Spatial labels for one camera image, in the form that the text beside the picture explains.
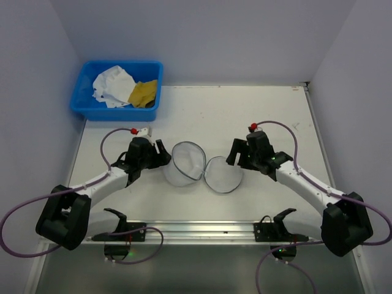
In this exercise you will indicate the yellow bra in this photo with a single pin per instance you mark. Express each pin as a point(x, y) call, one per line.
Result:
point(143, 94)

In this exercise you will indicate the aluminium mounting rail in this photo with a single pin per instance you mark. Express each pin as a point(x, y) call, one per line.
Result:
point(199, 232)

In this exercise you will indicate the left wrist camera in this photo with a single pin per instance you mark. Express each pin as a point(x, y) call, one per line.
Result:
point(146, 133)

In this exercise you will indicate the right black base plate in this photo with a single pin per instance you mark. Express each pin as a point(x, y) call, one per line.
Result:
point(274, 231)

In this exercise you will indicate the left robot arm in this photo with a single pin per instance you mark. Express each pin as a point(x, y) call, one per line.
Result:
point(67, 219)

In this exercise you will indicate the white bra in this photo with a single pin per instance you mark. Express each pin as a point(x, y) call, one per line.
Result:
point(113, 87)

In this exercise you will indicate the white mesh laundry bag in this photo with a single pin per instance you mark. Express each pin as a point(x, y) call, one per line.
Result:
point(189, 164)

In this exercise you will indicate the blue plastic bin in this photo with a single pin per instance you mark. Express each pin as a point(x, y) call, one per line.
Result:
point(83, 102)

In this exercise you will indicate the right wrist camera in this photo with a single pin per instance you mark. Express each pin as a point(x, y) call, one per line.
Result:
point(255, 131)

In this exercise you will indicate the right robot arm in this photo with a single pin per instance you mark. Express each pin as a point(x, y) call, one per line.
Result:
point(345, 221)

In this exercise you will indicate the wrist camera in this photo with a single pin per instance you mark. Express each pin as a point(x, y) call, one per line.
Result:
point(255, 131)
point(146, 133)

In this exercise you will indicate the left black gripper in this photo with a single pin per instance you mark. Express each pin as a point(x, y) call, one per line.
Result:
point(158, 155)

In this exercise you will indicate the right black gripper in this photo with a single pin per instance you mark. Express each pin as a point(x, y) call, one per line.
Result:
point(242, 156)

